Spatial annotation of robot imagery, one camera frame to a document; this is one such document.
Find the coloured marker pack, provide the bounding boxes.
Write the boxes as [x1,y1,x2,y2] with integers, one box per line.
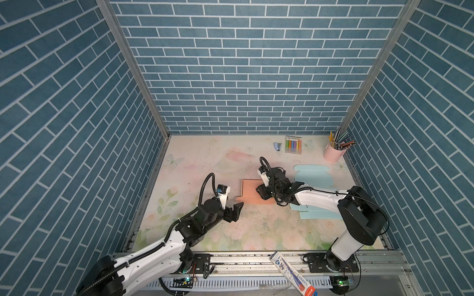
[285,136,302,155]

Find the pink cardboard box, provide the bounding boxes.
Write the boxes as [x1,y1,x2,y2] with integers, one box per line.
[236,179,275,205]

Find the aluminium mounting rail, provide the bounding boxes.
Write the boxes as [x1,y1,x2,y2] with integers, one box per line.
[97,250,423,296]

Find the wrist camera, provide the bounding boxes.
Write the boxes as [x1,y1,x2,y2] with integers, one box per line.
[258,165,270,187]
[216,185,230,210]

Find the pink pencil cup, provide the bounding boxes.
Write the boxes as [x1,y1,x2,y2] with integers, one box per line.
[323,144,347,163]

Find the light blue cardboard box blank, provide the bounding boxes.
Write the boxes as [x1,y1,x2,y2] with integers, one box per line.
[291,165,342,220]

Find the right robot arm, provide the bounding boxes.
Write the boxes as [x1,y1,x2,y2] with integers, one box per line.
[256,157,390,272]

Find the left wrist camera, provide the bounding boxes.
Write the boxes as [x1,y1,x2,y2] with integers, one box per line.
[216,185,230,210]

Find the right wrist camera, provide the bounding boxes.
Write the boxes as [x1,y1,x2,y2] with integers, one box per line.
[258,165,270,187]

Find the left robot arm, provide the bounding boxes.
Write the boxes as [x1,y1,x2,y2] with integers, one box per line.
[75,173,244,296]

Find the toothpaste tube box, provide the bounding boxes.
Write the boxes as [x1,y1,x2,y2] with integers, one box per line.
[270,251,318,296]

